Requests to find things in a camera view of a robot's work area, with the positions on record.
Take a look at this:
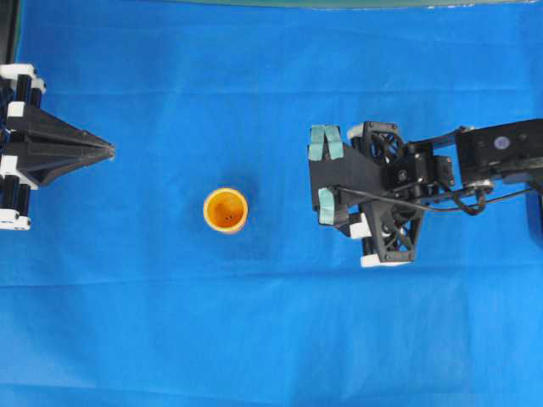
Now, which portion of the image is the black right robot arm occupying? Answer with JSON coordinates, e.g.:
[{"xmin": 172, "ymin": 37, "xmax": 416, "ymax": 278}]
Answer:
[{"xmin": 307, "ymin": 119, "xmax": 542, "ymax": 267}]

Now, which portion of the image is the yellow orange plastic cup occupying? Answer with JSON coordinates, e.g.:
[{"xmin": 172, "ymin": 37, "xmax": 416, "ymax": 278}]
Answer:
[{"xmin": 203, "ymin": 187, "xmax": 249, "ymax": 235}]

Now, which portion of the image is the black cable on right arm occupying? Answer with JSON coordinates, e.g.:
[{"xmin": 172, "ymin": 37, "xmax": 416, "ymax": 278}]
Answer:
[{"xmin": 334, "ymin": 180, "xmax": 531, "ymax": 217}]

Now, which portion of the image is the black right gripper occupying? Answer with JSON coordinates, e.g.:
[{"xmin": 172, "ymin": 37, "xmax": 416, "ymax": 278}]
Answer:
[{"xmin": 308, "ymin": 121, "xmax": 453, "ymax": 267}]

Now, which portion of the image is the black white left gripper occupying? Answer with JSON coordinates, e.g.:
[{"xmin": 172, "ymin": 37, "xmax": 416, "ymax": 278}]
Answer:
[{"xmin": 1, "ymin": 64, "xmax": 115, "ymax": 231}]

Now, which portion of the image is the blue table cloth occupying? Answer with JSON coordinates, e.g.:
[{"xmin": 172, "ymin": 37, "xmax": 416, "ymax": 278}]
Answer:
[{"xmin": 1, "ymin": 1, "xmax": 542, "ymax": 406}]

